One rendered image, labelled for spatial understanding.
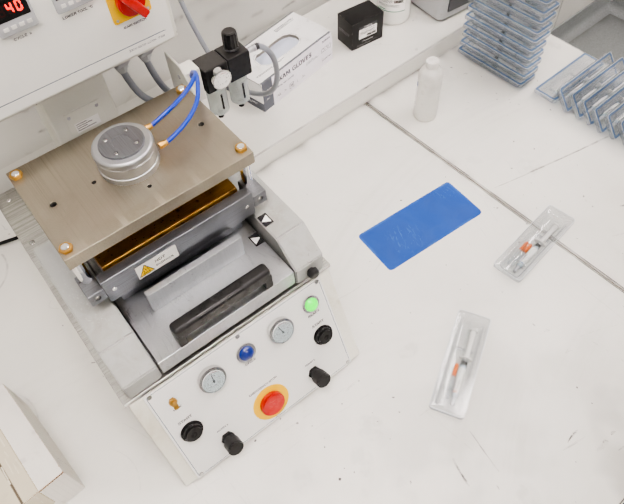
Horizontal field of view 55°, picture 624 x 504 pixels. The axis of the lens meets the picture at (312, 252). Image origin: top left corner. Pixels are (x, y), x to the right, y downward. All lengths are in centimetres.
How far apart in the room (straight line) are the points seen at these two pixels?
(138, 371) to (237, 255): 21
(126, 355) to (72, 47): 40
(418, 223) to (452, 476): 47
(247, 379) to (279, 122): 60
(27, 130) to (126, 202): 60
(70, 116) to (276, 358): 46
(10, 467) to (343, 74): 99
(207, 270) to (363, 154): 55
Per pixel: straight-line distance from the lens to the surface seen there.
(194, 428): 90
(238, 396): 92
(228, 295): 79
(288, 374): 95
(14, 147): 136
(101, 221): 77
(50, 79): 88
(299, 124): 129
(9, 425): 101
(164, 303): 84
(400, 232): 116
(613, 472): 104
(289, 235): 85
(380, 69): 142
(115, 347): 81
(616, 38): 308
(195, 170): 79
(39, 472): 96
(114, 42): 89
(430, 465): 97
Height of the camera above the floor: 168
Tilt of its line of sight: 55 degrees down
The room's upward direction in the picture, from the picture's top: 4 degrees counter-clockwise
